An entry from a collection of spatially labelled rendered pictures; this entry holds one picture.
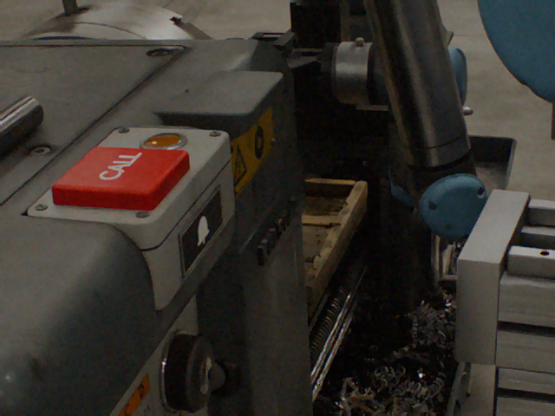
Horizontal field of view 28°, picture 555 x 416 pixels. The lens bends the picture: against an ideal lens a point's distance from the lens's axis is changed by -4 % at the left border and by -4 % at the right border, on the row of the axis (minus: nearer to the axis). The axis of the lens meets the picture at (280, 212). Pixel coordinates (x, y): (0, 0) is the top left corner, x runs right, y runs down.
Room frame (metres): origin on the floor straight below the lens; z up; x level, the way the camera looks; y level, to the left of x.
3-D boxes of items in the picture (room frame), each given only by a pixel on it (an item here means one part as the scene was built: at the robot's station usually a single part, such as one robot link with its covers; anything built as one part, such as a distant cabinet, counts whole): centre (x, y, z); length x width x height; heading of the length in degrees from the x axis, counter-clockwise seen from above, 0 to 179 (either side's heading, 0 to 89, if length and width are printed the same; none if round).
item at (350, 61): (1.30, -0.10, 1.09); 0.08 x 0.05 x 0.08; 163
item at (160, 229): (0.60, 0.08, 1.23); 0.13 x 0.08 x 0.05; 163
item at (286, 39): (1.33, -0.02, 1.08); 0.12 x 0.09 x 0.08; 73
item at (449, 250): (1.61, -0.23, 0.75); 0.27 x 0.10 x 0.23; 163
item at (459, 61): (1.27, -0.17, 1.08); 0.11 x 0.08 x 0.09; 73
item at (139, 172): (0.57, 0.09, 1.26); 0.06 x 0.06 x 0.02; 73
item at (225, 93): (0.74, 0.04, 1.24); 0.09 x 0.08 x 0.03; 163
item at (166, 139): (0.63, 0.07, 1.26); 0.02 x 0.02 x 0.01
